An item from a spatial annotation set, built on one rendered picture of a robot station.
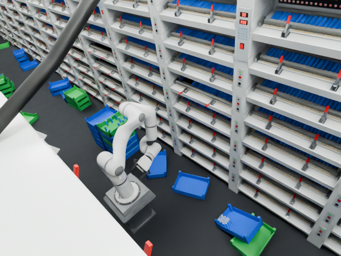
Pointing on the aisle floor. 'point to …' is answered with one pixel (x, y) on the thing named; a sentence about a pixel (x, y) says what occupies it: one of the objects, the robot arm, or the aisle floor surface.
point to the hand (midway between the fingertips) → (137, 172)
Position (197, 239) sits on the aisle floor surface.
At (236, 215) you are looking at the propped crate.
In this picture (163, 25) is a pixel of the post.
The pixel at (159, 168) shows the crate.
